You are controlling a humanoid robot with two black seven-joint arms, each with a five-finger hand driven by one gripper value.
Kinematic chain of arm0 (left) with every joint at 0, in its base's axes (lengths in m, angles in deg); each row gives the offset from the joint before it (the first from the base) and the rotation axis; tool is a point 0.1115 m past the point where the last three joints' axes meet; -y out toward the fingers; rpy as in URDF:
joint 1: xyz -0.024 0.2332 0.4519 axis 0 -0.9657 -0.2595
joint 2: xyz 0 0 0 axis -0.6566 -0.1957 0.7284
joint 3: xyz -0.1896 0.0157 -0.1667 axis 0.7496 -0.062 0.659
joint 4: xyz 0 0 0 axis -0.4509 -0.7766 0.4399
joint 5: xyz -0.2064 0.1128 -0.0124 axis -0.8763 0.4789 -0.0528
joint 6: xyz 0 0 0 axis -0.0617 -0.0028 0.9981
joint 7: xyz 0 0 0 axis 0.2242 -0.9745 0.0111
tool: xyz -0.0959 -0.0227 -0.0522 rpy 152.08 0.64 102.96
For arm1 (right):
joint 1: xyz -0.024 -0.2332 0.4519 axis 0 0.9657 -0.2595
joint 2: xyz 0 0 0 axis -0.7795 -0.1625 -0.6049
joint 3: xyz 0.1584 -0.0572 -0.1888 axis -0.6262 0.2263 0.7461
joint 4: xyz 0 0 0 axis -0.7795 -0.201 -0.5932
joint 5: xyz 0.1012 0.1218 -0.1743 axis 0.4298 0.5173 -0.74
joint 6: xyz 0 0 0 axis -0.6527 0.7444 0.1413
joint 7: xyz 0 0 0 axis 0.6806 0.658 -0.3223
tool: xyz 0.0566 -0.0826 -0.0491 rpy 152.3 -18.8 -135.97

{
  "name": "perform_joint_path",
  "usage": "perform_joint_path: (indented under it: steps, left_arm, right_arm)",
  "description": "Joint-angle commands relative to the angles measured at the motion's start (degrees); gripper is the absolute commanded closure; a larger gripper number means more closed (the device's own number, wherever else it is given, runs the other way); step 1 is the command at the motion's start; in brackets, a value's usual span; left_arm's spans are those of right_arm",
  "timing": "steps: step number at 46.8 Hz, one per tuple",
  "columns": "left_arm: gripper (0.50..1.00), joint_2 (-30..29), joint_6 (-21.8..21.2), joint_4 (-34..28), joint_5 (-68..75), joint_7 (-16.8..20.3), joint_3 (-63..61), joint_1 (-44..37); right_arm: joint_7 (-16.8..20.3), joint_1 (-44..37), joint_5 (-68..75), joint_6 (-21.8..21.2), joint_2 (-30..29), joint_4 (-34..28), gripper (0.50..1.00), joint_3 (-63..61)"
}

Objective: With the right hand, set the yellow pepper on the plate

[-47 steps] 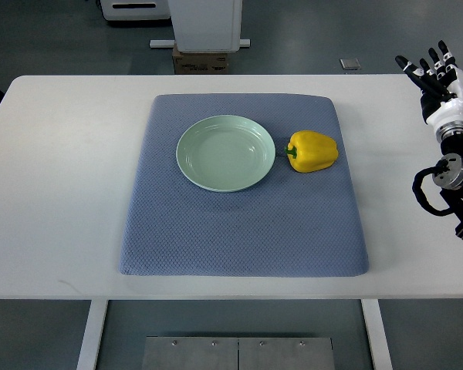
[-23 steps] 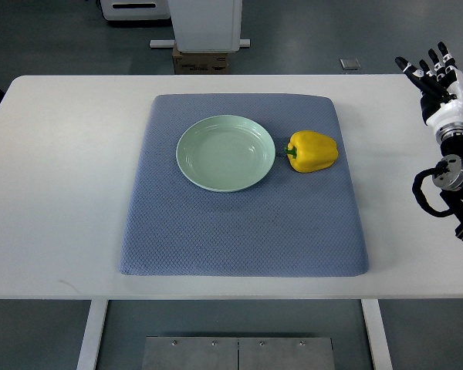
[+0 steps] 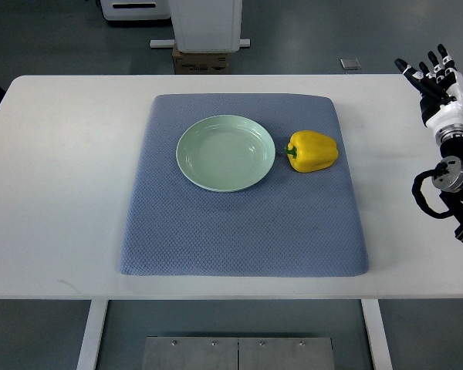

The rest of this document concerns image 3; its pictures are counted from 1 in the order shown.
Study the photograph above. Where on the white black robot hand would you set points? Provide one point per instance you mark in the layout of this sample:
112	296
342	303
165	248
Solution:
440	86

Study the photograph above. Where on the yellow bell pepper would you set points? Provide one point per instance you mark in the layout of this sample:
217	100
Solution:
309	151

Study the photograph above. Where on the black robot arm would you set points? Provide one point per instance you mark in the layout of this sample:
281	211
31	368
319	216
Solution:
447	177

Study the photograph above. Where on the grey floor socket plate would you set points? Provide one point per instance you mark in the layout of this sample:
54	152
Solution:
350	64

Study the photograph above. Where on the light green plate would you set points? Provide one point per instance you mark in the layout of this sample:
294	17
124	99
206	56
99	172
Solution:
225	153

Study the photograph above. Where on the blue quilted mat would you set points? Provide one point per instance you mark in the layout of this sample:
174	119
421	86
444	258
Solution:
217	214

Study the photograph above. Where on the right white table leg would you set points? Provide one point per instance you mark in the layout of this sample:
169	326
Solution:
377	339

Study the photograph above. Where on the white table leg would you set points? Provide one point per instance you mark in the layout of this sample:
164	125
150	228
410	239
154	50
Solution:
377	339
92	336

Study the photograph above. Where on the white machine column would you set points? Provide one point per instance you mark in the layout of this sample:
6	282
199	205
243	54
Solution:
205	26

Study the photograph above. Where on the cardboard box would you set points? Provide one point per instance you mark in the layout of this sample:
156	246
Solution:
199	63

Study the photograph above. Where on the white cabinet with slot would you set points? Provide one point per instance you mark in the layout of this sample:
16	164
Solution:
135	10

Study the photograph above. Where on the left white table leg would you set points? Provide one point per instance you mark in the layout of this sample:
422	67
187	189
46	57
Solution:
92	336

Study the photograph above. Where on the metal base plate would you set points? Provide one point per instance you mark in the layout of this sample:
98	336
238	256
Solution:
237	353

